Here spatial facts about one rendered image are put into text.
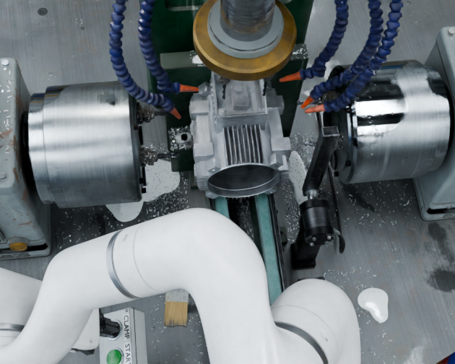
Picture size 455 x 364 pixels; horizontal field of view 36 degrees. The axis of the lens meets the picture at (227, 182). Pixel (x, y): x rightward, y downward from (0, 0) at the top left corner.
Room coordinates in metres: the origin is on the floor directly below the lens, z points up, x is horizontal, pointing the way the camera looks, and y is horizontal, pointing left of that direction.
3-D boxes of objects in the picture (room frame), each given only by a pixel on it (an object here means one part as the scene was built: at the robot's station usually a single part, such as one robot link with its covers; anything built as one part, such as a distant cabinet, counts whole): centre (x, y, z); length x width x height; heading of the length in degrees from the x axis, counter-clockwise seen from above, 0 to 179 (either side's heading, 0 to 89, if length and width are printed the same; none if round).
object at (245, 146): (0.72, -0.01, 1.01); 0.20 x 0.19 x 0.19; 10
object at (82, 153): (0.65, 0.33, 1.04); 0.37 x 0.25 x 0.25; 101
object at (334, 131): (0.62, -0.17, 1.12); 0.04 x 0.03 x 0.26; 11
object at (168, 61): (0.87, 0.01, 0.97); 0.30 x 0.11 x 0.34; 101
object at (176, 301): (0.46, 0.09, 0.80); 0.21 x 0.05 x 0.01; 3
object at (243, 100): (0.76, -0.01, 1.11); 0.12 x 0.11 x 0.07; 10
